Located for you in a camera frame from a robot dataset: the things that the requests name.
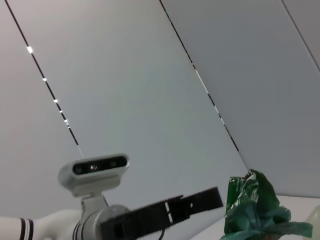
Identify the translucent green fruit plate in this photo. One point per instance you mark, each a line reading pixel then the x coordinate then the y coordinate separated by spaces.
pixel 313 216

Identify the green plastic wrapper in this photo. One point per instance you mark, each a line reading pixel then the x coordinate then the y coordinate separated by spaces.
pixel 250 212

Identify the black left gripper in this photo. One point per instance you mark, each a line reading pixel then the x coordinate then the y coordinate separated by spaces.
pixel 130 225

